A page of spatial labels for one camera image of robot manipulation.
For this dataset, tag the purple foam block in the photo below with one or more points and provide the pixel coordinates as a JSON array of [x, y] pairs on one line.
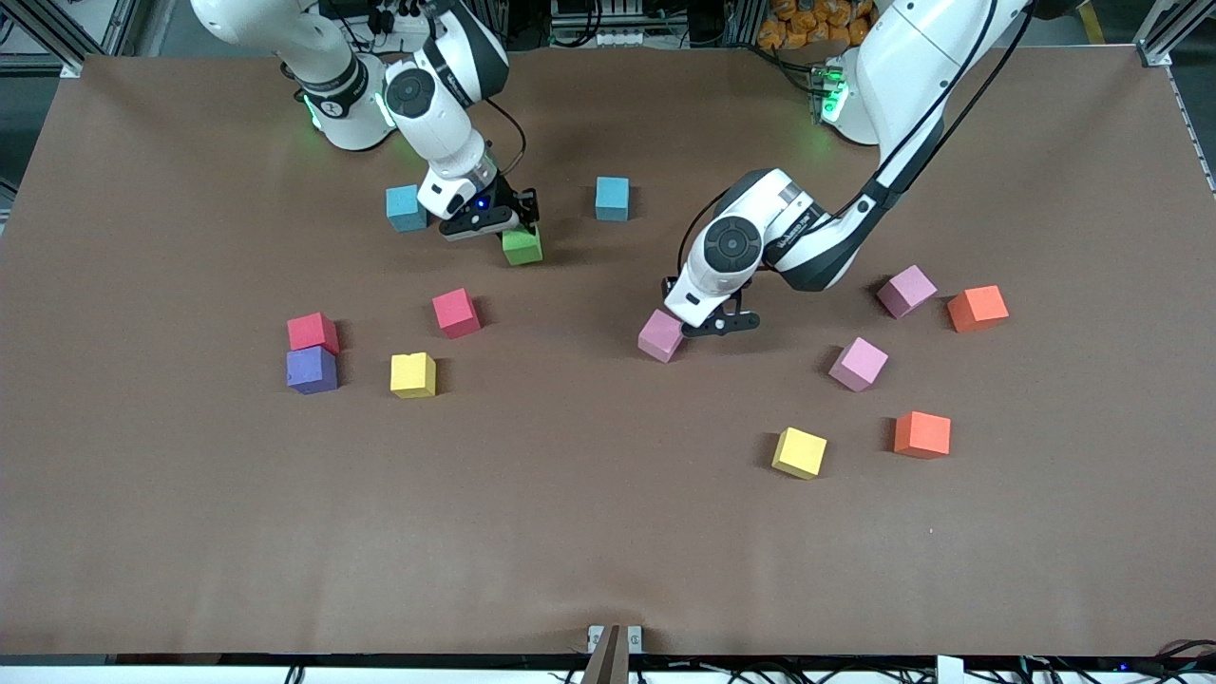
[[312, 370]]

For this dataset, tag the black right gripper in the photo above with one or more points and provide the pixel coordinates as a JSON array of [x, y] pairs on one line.
[[514, 205]]

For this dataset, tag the orange foam block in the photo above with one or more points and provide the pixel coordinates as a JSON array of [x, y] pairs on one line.
[[921, 434], [977, 310]]

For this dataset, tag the white power strip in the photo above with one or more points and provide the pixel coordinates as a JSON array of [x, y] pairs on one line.
[[404, 19]]

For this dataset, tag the white electrical box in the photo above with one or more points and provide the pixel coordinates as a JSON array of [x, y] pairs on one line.
[[617, 38]]

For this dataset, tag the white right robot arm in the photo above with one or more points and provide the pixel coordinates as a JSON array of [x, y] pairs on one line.
[[437, 123]]

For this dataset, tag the notched yellow foam block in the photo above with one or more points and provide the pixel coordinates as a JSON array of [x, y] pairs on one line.
[[412, 374]]

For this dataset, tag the brown table cover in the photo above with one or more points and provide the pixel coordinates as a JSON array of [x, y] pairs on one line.
[[608, 532]]

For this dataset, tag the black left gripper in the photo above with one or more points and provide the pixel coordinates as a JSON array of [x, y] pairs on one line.
[[671, 282]]

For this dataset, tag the aluminium table edge rail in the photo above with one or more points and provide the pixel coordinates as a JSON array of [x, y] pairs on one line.
[[1199, 152]]

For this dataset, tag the aluminium frame profile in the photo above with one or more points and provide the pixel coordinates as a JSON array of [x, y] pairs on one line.
[[49, 33], [1168, 33]]

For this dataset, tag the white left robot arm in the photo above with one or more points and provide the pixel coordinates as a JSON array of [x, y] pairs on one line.
[[817, 247]]

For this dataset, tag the orange crinkled bag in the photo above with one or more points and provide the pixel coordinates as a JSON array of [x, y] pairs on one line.
[[798, 24]]

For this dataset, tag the cyan foam block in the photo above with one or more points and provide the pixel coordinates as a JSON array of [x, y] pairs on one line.
[[613, 198], [406, 207]]

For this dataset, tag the red foam block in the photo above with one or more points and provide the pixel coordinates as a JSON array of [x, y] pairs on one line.
[[456, 313], [313, 332]]

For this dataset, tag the small white box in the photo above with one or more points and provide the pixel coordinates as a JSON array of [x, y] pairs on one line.
[[950, 671]]

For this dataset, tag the pink foam block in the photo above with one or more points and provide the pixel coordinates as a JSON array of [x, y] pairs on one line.
[[905, 290], [657, 340], [858, 363]]

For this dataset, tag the camera mount post with bracket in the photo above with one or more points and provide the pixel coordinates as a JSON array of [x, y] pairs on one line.
[[613, 655]]

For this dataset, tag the green foam block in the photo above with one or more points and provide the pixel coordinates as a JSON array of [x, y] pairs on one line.
[[524, 249]]

